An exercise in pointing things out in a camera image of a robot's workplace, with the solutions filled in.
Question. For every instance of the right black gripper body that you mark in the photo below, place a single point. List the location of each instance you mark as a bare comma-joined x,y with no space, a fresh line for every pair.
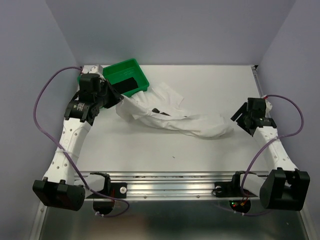
242,121

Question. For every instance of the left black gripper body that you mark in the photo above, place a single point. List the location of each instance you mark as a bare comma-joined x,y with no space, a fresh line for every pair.
100,96

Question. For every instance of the white t shirt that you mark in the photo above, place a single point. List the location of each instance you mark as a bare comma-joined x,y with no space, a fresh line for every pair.
160,108

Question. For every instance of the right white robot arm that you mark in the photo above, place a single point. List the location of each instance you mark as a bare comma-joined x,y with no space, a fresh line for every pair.
285,187

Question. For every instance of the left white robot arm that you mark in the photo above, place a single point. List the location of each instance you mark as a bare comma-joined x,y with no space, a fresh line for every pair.
58,187

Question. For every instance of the black rolled t shirt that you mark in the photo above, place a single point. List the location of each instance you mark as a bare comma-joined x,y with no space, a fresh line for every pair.
125,85

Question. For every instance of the green plastic bin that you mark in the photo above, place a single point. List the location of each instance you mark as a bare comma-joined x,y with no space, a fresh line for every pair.
123,70

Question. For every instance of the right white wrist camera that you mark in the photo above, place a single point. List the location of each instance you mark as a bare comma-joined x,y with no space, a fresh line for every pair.
267,103

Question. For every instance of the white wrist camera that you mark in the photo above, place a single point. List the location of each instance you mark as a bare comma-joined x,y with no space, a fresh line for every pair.
267,103
92,69

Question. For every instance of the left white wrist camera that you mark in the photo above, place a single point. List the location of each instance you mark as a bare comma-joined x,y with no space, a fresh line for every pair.
92,69

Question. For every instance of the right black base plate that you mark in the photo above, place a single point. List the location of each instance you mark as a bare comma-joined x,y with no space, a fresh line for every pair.
229,189

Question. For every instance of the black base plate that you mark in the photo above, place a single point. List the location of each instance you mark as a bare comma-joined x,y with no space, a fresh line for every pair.
229,189
116,190

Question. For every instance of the aluminium frame rail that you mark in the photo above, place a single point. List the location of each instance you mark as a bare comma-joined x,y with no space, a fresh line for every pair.
173,185

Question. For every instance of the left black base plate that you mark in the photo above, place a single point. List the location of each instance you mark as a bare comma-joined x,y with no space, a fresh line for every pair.
116,190

